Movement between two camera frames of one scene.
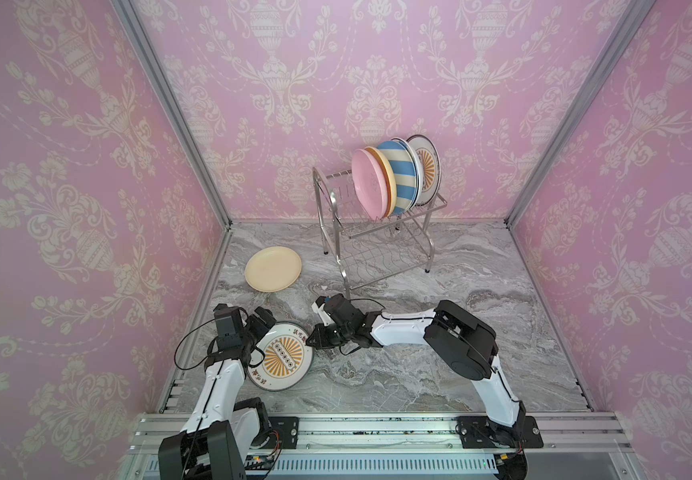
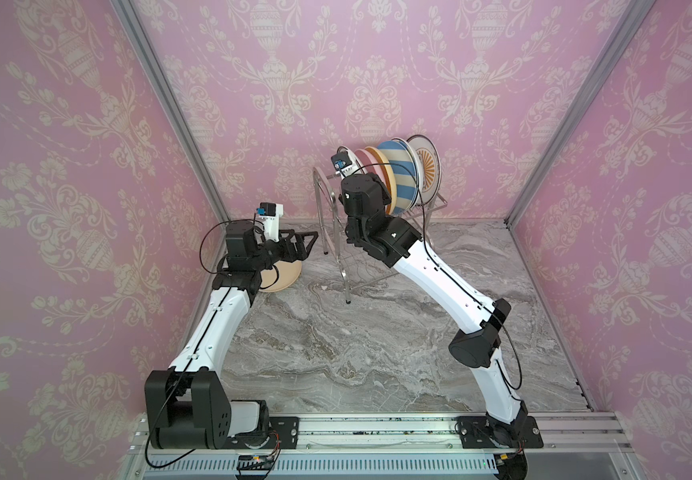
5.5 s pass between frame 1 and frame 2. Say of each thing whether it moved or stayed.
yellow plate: stayed
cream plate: stayed
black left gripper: moved
